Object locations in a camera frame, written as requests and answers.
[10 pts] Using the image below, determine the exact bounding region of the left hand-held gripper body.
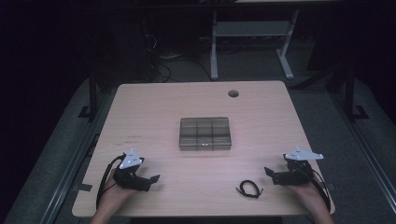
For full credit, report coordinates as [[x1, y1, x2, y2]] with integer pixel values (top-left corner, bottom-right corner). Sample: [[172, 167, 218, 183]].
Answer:
[[112, 148, 153, 191]]

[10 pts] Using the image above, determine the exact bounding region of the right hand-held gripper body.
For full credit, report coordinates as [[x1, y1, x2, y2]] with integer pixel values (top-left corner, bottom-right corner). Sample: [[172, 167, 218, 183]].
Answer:
[[274, 147, 324, 187]]

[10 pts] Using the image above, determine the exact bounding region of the clear plastic compartment box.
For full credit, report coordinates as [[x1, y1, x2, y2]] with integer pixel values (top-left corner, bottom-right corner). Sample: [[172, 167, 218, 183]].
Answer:
[[178, 117, 233, 152]]

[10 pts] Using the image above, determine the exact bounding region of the person's right hand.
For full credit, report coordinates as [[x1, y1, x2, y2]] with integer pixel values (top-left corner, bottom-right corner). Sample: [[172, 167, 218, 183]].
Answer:
[[288, 179, 329, 213]]

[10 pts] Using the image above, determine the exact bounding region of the person's left hand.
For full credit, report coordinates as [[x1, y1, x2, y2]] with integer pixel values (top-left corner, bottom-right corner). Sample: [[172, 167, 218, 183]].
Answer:
[[102, 169, 138, 216]]

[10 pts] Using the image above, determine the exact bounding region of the black metal stand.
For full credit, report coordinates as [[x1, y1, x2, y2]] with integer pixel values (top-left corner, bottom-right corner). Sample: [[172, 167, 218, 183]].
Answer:
[[342, 60, 370, 121], [78, 60, 101, 119]]

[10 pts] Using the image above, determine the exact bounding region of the coiled black cable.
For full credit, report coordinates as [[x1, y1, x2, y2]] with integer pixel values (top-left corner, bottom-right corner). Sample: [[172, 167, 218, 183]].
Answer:
[[235, 179, 264, 200]]

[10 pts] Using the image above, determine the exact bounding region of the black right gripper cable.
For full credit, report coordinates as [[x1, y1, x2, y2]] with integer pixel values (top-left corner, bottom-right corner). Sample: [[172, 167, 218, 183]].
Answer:
[[298, 167, 332, 213]]

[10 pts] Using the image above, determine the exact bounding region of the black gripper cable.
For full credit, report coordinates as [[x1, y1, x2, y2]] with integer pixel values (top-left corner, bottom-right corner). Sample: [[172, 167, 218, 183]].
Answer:
[[298, 167, 332, 213], [95, 153, 127, 210]]

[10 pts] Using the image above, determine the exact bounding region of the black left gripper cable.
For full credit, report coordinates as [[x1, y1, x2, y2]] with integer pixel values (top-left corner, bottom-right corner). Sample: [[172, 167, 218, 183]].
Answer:
[[95, 153, 127, 210]]

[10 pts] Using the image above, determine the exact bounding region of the grey metal floor rail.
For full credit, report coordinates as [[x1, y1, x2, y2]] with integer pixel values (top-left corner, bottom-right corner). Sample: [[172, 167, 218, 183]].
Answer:
[[38, 90, 115, 224], [328, 90, 396, 204]]

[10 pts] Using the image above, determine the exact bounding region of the tangle of floor cables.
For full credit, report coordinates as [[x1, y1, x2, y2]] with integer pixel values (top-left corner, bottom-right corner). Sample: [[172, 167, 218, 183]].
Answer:
[[143, 32, 213, 84]]

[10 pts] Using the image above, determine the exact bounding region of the white metal desk frame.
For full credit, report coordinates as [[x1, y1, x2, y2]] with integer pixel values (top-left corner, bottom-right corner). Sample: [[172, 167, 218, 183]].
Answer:
[[209, 8, 301, 81]]

